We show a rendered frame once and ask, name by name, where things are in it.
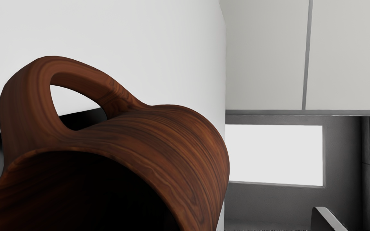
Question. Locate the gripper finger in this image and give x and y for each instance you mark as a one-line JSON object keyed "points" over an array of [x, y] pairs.
{"points": [[324, 222]]}

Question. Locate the brown wooden mug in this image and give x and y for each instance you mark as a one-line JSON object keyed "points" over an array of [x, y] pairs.
{"points": [[159, 150]]}

